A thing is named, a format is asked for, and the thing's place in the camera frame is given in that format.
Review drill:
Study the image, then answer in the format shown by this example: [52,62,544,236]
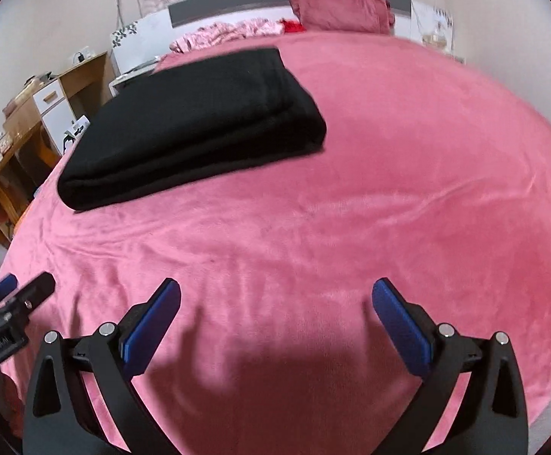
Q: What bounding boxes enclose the wooden desk shelf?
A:
[0,118,63,247]

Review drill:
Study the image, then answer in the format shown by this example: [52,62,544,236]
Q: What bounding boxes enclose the grey headboard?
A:
[168,0,411,29]

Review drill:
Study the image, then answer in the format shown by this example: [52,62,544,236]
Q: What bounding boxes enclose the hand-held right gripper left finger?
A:
[22,277,184,455]

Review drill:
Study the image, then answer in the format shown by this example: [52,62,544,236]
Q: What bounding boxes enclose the white bedside shelf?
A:
[411,0,466,64]

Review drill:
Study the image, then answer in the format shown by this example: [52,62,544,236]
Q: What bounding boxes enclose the pink patterned clothing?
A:
[168,18,286,54]

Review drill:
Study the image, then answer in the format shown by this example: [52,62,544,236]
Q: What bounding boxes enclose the pink pillow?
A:
[289,0,396,35]

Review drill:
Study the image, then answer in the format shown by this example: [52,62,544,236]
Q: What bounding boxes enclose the wooden cabinet with white drawers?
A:
[3,52,115,157]

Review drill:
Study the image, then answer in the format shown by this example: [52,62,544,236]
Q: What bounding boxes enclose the pink fleece blanket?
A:
[0,31,551,455]

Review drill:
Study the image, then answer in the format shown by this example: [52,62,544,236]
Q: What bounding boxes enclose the black pants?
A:
[57,47,327,212]

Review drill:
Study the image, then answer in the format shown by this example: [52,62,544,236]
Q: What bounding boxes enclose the white printed box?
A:
[61,116,91,155]

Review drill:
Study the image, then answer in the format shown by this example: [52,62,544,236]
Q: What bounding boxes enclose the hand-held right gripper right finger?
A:
[372,277,529,455]

